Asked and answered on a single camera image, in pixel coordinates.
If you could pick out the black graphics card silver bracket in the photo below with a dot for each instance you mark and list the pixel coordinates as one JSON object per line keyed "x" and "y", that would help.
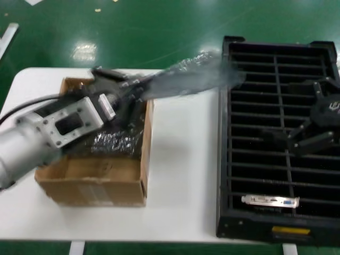
{"x": 268, "y": 200}

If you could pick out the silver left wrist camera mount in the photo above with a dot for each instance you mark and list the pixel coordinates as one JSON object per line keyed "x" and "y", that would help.
{"x": 69, "y": 122}

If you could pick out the white flat table leg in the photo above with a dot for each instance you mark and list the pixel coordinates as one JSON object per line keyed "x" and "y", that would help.
{"x": 290, "y": 250}
{"x": 77, "y": 248}

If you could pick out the brown cardboard box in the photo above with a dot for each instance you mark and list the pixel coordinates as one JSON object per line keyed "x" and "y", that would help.
{"x": 106, "y": 191}

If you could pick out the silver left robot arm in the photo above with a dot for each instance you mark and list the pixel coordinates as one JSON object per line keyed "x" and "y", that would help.
{"x": 24, "y": 154}

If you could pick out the bagged black graphics card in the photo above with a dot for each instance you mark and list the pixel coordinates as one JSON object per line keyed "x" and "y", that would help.
{"x": 114, "y": 143}

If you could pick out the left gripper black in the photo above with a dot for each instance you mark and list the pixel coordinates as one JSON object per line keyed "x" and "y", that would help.
{"x": 117, "y": 87}

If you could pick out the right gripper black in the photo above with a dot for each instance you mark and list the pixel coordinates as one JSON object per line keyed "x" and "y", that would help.
{"x": 328, "y": 112}

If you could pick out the translucent grey antistatic bag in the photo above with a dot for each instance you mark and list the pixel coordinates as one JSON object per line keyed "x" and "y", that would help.
{"x": 191, "y": 79}

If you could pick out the white paper sheet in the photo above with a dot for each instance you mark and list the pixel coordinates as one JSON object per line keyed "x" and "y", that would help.
{"x": 33, "y": 1}

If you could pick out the black slotted plastic container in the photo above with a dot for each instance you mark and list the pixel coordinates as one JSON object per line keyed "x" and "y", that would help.
{"x": 252, "y": 159}

